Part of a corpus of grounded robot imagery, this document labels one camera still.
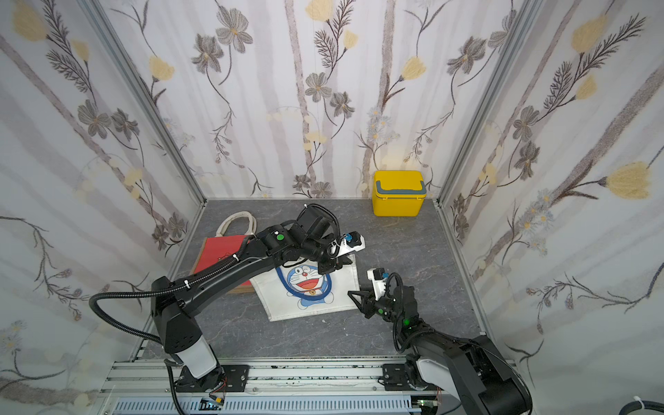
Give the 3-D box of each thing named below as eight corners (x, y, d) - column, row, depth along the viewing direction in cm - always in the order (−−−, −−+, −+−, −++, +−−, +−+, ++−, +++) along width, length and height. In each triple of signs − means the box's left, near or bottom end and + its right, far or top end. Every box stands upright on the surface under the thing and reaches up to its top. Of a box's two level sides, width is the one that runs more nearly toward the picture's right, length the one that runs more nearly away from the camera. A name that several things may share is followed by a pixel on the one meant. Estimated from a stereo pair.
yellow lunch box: (373, 220, 116) (377, 195, 104) (370, 193, 127) (373, 168, 115) (419, 220, 116) (429, 196, 104) (412, 193, 127) (420, 168, 115)
